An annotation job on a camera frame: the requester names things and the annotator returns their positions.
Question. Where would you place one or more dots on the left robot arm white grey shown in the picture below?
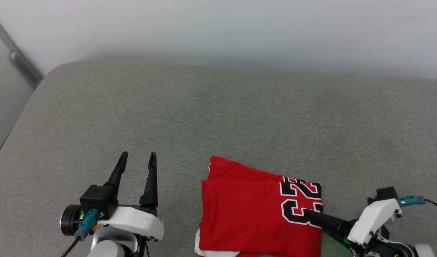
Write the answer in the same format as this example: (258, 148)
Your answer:
(107, 250)

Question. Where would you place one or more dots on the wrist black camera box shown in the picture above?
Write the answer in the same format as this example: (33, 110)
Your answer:
(97, 198)
(386, 193)

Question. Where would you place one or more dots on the grey fabric sofa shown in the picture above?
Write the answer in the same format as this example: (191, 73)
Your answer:
(239, 117)

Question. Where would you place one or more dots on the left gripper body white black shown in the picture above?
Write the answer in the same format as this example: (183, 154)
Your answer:
(132, 219)

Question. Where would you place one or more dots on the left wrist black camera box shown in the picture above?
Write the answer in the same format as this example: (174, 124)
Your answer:
(97, 198)

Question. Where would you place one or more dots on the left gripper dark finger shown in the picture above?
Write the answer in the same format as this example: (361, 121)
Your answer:
(120, 171)
(152, 189)

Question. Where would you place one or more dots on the red basketball jersey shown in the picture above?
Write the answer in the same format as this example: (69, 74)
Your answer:
(239, 214)

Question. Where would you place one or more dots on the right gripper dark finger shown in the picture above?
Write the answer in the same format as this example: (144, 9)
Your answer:
(339, 238)
(332, 223)

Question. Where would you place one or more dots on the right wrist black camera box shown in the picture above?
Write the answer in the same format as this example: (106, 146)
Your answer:
(386, 193)

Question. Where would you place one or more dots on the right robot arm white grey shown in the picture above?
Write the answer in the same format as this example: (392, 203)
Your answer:
(425, 251)

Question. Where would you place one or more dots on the grey metal wall strip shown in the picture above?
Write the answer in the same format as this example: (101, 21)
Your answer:
(22, 64)

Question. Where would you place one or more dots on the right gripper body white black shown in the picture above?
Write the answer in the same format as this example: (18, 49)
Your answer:
(371, 219)

